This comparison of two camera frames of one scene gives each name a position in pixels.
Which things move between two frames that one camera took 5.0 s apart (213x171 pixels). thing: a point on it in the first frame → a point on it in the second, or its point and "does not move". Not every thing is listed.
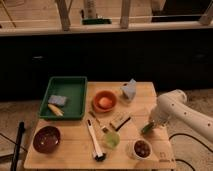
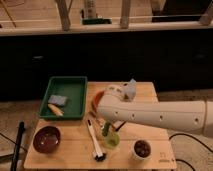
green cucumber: [146, 129] → [105, 129]
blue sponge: [57, 99] does not move
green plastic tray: [74, 88] does not move
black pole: [21, 129] does not move
